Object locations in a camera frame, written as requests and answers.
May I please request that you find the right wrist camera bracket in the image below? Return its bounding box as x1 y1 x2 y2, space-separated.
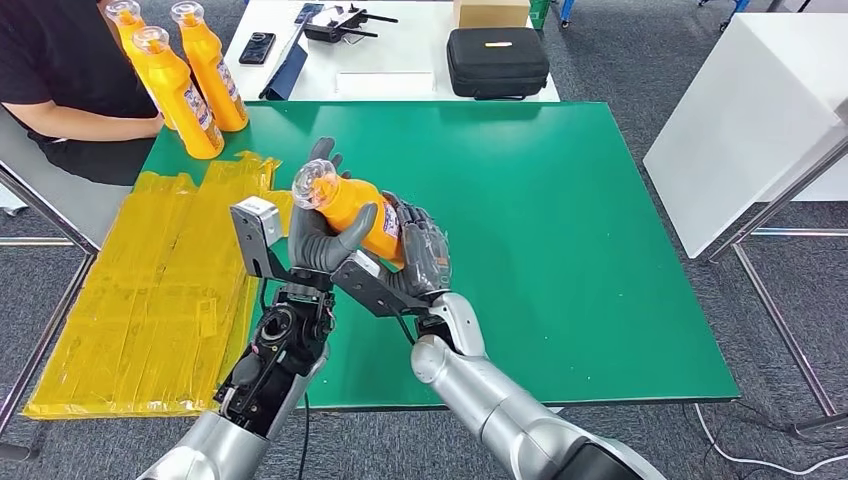
331 250 433 319

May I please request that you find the cardboard box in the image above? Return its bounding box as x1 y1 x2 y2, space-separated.
453 0 531 29

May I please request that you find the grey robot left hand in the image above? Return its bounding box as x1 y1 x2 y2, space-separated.
288 137 380 274

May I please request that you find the black zip case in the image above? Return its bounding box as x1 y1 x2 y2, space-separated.
446 26 551 101

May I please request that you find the white side table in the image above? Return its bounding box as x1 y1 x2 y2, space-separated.
642 13 848 260

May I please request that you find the grey metal frame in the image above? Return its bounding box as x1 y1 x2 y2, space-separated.
0 165 101 463
705 99 848 433

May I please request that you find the white desk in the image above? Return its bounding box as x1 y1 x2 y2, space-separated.
223 0 562 103

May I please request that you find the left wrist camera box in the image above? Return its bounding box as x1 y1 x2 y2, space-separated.
229 196 286 281

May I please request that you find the white floor cable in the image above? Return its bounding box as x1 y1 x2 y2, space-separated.
693 402 848 477

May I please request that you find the black right camera cable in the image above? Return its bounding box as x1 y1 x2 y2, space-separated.
394 314 419 348

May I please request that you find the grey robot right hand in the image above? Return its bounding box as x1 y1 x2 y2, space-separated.
380 190 454 299

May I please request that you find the blue metal rack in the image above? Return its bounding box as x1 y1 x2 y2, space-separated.
559 0 751 29

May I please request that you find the grey bench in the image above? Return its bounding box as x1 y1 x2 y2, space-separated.
0 109 134 252

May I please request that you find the black remote controller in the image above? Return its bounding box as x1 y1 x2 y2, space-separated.
303 3 400 45

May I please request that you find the orange detergent bottle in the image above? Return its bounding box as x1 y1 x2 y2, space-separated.
291 158 407 270
104 0 177 131
170 1 250 134
131 26 226 161

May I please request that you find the yellow plastic sheet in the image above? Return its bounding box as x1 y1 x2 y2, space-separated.
23 150 297 422

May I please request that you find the black smartphone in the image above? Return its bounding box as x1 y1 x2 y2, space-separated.
238 31 278 66

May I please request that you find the dark blue tablet folio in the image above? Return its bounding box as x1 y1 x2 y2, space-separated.
258 16 311 102

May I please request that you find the person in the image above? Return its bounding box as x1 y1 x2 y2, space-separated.
0 0 167 187

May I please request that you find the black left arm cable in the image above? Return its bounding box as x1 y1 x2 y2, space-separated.
296 392 313 480

